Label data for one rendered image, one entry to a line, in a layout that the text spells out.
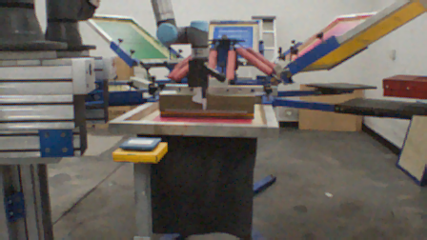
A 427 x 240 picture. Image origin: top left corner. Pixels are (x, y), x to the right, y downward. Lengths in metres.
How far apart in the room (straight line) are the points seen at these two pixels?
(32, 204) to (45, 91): 0.50
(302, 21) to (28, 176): 5.15
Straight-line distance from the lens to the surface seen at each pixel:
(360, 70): 6.15
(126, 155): 1.04
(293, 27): 5.94
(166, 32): 1.36
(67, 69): 0.98
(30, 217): 1.40
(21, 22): 1.04
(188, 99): 1.52
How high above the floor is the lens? 1.23
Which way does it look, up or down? 11 degrees down
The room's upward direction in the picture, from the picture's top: straight up
